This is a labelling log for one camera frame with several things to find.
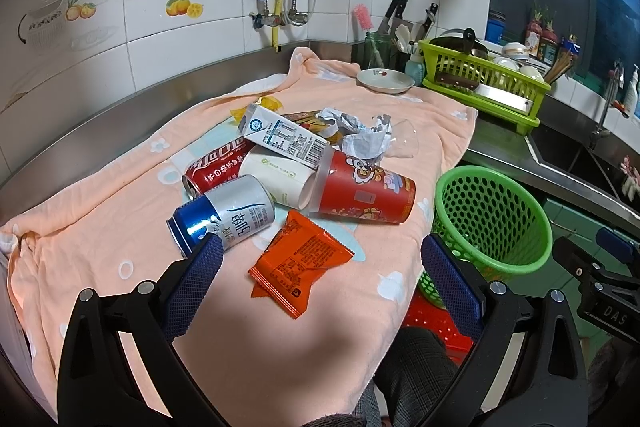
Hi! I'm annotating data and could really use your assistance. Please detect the orange snack packet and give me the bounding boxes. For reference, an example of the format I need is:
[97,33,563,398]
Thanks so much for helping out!
[248,210,354,319]

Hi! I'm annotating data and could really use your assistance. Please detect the blue silver drink can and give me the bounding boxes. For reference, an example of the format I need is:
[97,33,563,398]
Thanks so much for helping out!
[167,174,274,257]

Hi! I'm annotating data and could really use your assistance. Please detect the red cola can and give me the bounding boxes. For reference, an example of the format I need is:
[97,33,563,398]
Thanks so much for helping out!
[182,138,255,199]

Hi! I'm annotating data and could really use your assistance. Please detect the white paper cup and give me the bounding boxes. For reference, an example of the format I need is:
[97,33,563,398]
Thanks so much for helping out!
[239,145,316,210]

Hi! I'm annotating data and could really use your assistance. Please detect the red lion plastic cup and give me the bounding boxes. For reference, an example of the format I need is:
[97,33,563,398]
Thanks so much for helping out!
[307,146,416,225]

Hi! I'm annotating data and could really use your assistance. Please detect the silver foil wrapper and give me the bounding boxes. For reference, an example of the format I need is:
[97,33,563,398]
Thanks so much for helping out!
[316,107,393,164]

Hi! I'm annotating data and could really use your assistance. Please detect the yellow plastic wrapper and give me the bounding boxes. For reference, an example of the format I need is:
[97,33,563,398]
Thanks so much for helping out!
[230,96,283,124]

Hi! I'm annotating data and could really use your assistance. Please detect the white blue milk carton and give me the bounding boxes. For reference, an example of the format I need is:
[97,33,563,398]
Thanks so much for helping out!
[239,104,329,170]

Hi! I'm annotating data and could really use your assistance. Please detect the amber tea bottle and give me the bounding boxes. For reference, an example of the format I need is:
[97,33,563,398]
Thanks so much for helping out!
[284,112,343,145]

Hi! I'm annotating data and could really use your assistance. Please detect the green mesh trash basket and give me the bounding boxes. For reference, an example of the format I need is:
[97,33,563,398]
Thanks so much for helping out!
[432,166,553,281]

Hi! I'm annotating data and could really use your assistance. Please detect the person leg grey trousers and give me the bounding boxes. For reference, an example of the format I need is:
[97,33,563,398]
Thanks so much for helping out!
[299,325,459,427]

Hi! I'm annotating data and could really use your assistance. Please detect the red plastic stool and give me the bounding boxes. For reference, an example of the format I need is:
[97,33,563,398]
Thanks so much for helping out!
[402,291,473,365]

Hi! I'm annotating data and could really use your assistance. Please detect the peach pink towel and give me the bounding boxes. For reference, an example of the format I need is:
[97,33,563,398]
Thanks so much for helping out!
[1,48,477,426]

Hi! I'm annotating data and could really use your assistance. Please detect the steel sink faucet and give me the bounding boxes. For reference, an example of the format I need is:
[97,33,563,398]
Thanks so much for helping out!
[588,61,625,150]

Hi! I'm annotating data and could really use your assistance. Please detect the chopsticks bundle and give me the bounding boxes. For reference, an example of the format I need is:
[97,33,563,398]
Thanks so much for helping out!
[544,50,576,86]

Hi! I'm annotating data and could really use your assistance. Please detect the lime green dish rack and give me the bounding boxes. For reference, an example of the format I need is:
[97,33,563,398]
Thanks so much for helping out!
[419,40,550,135]

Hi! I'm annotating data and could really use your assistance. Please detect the blue plastic jar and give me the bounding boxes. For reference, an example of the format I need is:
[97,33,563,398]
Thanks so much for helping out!
[485,10,506,44]

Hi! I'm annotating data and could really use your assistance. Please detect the black frying pan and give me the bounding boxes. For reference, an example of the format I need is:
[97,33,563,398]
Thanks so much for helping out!
[430,27,488,60]

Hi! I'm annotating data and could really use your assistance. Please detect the white ceramic plate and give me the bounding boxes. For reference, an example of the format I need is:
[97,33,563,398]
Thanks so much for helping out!
[357,68,414,95]

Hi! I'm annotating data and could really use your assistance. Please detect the dark green utensil holder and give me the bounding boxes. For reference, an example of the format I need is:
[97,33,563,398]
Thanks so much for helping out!
[352,32,409,72]

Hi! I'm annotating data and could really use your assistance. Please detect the pink bottle brush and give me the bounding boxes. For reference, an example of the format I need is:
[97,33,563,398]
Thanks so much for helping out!
[352,4,385,68]

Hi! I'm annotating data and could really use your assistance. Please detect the cleaver with wooden handle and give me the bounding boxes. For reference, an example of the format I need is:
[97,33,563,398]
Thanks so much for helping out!
[435,72,533,115]

